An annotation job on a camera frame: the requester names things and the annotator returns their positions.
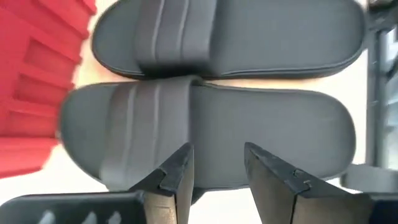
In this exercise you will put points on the black aluminium table frame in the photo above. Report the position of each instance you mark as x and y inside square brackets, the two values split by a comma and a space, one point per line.
[374, 109]

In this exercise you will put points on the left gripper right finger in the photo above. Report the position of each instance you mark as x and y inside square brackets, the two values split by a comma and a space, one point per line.
[280, 196]

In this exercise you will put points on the red plastic bin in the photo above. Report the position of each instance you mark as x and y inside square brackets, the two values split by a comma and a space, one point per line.
[31, 93]

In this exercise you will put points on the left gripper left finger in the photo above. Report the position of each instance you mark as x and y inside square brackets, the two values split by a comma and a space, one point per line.
[177, 174]

